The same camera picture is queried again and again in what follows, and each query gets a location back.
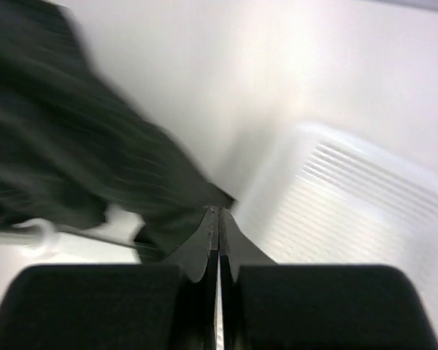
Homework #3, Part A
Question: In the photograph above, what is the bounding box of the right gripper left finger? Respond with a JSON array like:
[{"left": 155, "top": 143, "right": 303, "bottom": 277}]
[{"left": 0, "top": 209, "right": 219, "bottom": 349}]

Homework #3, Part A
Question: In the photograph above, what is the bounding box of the black pinstriped shirt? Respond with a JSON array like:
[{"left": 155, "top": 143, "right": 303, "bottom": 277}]
[{"left": 0, "top": 1, "right": 233, "bottom": 256}]

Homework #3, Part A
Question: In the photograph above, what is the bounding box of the white perforated plastic basket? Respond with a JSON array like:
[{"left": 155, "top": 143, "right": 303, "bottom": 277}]
[{"left": 233, "top": 124, "right": 438, "bottom": 335}]

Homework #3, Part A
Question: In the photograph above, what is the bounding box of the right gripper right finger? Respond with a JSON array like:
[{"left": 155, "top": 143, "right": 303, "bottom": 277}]
[{"left": 218, "top": 209, "right": 438, "bottom": 349}]

